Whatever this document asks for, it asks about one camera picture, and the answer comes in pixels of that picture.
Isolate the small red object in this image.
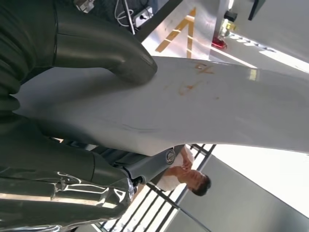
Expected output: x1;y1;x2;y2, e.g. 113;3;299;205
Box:
211;36;228;51

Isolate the metal floor socket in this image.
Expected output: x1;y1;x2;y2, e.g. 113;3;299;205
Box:
73;0;95;14

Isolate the white power strip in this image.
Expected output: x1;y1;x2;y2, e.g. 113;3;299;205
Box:
133;6;155;28

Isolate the black window railing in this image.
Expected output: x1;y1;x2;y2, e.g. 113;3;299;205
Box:
99;144;216;232

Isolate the person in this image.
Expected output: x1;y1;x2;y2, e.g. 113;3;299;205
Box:
156;145;212;197

